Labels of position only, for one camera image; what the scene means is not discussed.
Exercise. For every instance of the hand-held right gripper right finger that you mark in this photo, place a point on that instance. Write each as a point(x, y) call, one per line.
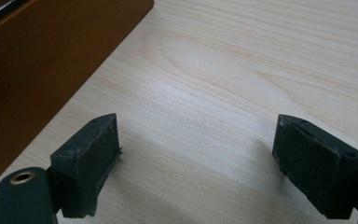
point(317, 168)

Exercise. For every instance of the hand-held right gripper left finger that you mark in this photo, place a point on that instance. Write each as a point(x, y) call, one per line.
point(87, 155)

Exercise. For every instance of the brown wooden box with lid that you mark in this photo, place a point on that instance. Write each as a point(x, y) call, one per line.
point(37, 77)

